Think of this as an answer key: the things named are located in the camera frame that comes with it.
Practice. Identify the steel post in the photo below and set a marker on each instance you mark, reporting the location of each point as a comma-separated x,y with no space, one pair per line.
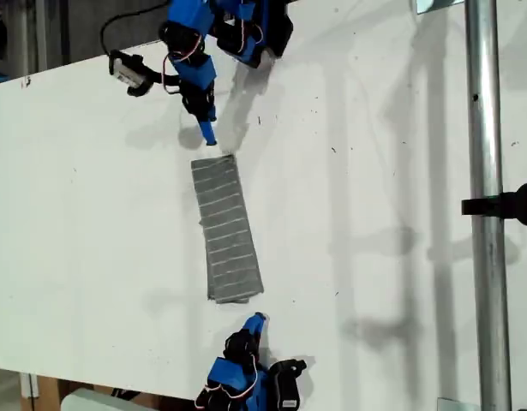
486,128

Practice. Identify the wooden table frame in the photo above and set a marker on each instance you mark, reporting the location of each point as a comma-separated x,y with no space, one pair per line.
49,394

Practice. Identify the white rounded object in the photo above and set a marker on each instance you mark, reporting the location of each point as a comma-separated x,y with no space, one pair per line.
91,402

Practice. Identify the grey striped towel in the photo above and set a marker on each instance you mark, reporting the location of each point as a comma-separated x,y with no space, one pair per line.
224,231

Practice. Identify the black post clamp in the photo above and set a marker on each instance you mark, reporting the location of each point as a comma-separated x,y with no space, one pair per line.
503,205

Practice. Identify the light grey background pole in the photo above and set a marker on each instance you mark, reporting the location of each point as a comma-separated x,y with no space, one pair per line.
40,34

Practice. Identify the small white bracket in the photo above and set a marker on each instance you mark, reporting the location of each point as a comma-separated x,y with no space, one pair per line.
28,385

